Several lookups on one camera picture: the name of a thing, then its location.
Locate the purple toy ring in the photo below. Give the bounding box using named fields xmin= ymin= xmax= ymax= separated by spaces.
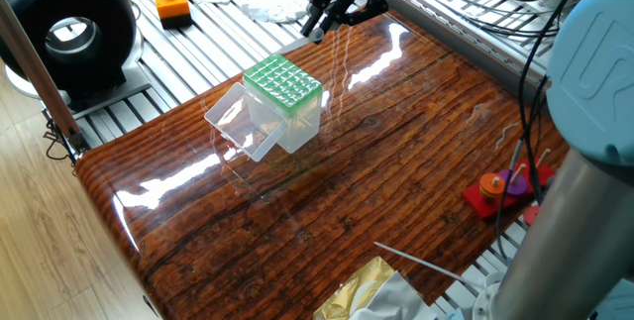
xmin=497 ymin=168 xmax=530 ymax=198

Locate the red ring stacking toy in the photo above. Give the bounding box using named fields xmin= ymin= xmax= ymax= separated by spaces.
xmin=463 ymin=148 xmax=556 ymax=221

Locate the pipette tip box green rack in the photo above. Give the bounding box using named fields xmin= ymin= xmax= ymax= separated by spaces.
xmin=242 ymin=52 xmax=324 ymax=156

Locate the brown wooden pole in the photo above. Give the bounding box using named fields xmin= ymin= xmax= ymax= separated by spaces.
xmin=0 ymin=0 xmax=85 ymax=152

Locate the white cable tie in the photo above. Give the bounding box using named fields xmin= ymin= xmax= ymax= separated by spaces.
xmin=373 ymin=241 xmax=484 ymax=289

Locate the gold foil packet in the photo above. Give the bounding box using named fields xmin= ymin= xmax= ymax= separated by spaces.
xmin=312 ymin=255 xmax=397 ymax=320

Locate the red toy ring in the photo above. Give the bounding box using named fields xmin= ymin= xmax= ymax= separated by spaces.
xmin=523 ymin=204 xmax=542 ymax=228

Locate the orange toy ring stack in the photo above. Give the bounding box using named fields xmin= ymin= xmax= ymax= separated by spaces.
xmin=478 ymin=171 xmax=507 ymax=200

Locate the clear hinged box lid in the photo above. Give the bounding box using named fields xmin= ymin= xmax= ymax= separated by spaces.
xmin=203 ymin=81 xmax=287 ymax=162

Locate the black cable bundle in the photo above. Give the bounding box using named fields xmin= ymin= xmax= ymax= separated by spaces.
xmin=448 ymin=0 xmax=590 ymax=262

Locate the black ring-shaped device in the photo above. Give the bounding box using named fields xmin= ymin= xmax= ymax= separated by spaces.
xmin=0 ymin=0 xmax=153 ymax=113

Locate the orange emergency stop button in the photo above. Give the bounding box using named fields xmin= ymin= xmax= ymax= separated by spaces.
xmin=152 ymin=0 xmax=194 ymax=31

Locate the crumpled white plastic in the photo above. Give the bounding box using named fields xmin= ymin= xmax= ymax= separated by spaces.
xmin=241 ymin=0 xmax=311 ymax=25

